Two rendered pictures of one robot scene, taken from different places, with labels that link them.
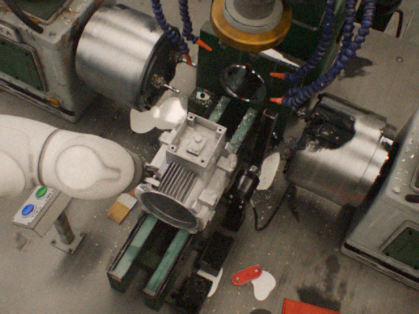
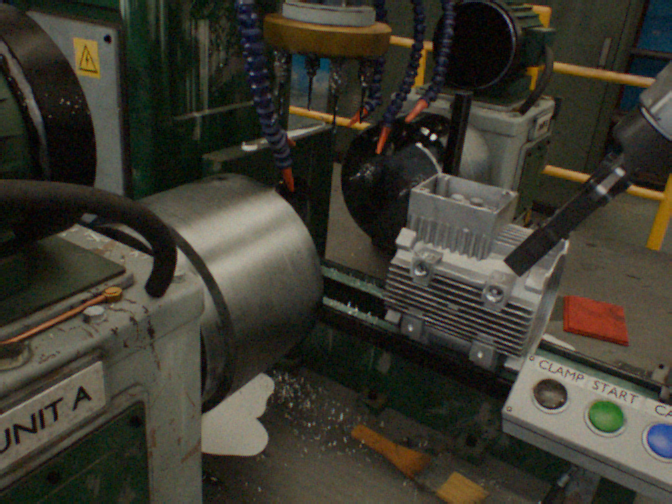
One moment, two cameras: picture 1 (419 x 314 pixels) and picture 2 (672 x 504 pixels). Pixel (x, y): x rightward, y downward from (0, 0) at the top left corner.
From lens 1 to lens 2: 1.34 m
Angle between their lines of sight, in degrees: 63
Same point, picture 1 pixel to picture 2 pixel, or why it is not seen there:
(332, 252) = not seen: hidden behind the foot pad
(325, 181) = (479, 174)
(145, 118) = (232, 430)
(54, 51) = (194, 324)
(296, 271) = not seen: hidden behind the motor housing
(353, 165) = (475, 136)
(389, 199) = (519, 125)
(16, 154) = not seen: outside the picture
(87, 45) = (205, 268)
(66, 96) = (196, 485)
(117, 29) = (199, 205)
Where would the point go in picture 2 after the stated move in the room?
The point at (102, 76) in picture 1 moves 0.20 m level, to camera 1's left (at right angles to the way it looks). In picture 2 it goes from (268, 298) to (186, 418)
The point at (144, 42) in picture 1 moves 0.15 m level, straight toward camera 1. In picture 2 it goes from (248, 188) to (375, 199)
